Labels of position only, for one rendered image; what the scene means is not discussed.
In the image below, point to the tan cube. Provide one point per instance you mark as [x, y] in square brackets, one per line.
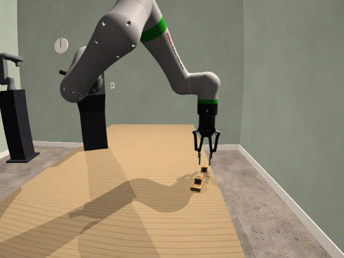
[204, 168]
[198, 180]

